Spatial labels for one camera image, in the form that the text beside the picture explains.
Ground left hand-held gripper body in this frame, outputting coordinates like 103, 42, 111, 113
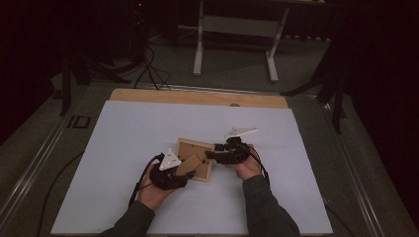
149, 147, 189, 191

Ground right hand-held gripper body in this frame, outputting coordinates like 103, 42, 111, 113
215, 127, 259, 165

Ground wooden photo frame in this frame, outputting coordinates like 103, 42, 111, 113
175, 137, 215, 183

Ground person's right hand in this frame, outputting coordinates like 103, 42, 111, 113
226, 144, 263, 182

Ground person's left hand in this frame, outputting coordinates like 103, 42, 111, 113
137, 162, 176, 211

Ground white table mat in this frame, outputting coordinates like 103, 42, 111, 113
50, 100, 334, 235

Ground black floor socket plate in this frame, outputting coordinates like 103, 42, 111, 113
67, 115, 92, 130

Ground black metal stand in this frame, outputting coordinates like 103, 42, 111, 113
281, 48, 349, 134

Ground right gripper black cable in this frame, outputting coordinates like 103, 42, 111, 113
243, 144, 271, 187

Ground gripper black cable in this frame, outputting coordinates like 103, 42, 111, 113
127, 152, 166, 208
243, 144, 271, 187

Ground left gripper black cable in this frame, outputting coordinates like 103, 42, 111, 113
127, 152, 166, 208

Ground metal floor rail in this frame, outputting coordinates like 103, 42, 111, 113
0, 95, 87, 228
144, 83, 317, 98
320, 102, 386, 237

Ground black floor cables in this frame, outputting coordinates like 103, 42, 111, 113
132, 45, 172, 92

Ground black floor cable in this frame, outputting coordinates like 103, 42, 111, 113
35, 151, 85, 237

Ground white metal table frame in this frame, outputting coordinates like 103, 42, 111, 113
192, 0, 291, 83

